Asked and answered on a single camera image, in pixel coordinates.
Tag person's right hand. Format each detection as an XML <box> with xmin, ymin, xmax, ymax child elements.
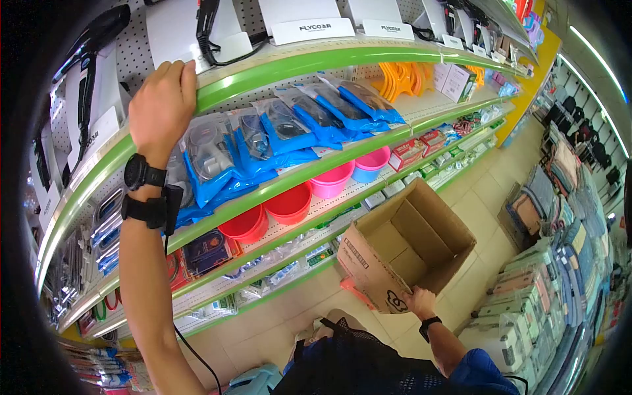
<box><xmin>401</xmin><ymin>286</ymin><xmax>438</xmax><ymax>322</ymax></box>

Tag person's left hand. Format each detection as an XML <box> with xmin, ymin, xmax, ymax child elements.
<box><xmin>128</xmin><ymin>60</ymin><xmax>198</xmax><ymax>166</ymax></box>

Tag person's left fingers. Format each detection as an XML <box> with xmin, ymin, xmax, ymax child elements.
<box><xmin>140</xmin><ymin>60</ymin><xmax>183</xmax><ymax>90</ymax></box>

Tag person's left thumb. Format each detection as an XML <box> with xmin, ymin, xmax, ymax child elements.
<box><xmin>181</xmin><ymin>60</ymin><xmax>198</xmax><ymax>115</ymax></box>

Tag brown cardboard box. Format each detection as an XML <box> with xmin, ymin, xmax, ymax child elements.
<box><xmin>337</xmin><ymin>178</ymin><xmax>478</xmax><ymax>315</ymax></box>

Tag black wrist band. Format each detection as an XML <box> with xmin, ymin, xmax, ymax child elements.
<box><xmin>419</xmin><ymin>316</ymin><xmax>443</xmax><ymax>344</ymax></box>
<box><xmin>121</xmin><ymin>185</ymin><xmax>185</xmax><ymax>237</ymax></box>

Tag pink plastic object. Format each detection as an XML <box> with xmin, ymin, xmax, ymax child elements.
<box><xmin>340</xmin><ymin>276</ymin><xmax>377</xmax><ymax>311</ymax></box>

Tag person's legs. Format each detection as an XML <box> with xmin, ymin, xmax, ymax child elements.
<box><xmin>295</xmin><ymin>308</ymin><xmax>370</xmax><ymax>347</ymax></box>

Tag person's body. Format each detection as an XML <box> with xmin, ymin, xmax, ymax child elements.
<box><xmin>271</xmin><ymin>316</ymin><xmax>525</xmax><ymax>395</ymax></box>

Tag full shop shelf of textiles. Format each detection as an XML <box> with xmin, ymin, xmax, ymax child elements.
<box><xmin>457</xmin><ymin>54</ymin><xmax>630</xmax><ymax>395</ymax></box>

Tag light blue plastic object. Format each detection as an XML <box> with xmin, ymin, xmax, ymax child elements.
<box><xmin>222</xmin><ymin>363</ymin><xmax>283</xmax><ymax>395</ymax></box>

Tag ceiling light strip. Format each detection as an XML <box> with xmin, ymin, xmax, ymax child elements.
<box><xmin>569</xmin><ymin>25</ymin><xmax>629</xmax><ymax>104</ymax></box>
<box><xmin>557</xmin><ymin>53</ymin><xmax>631</xmax><ymax>160</ymax></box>

